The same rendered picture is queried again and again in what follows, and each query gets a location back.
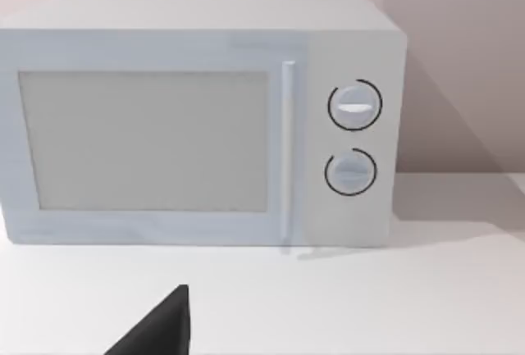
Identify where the small pale microwave knob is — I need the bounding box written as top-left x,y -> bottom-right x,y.
330,153 -> 372,190

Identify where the large pale microwave knob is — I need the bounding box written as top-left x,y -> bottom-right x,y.
332,84 -> 377,125

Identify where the pale microwave door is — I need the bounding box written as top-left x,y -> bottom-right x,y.
0,29 -> 307,248

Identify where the pale microwave door handle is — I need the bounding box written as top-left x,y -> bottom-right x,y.
280,59 -> 297,254

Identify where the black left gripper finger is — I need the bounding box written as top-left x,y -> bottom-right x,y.
103,284 -> 192,355

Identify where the pale microwave oven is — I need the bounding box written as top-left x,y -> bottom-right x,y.
0,0 -> 409,249

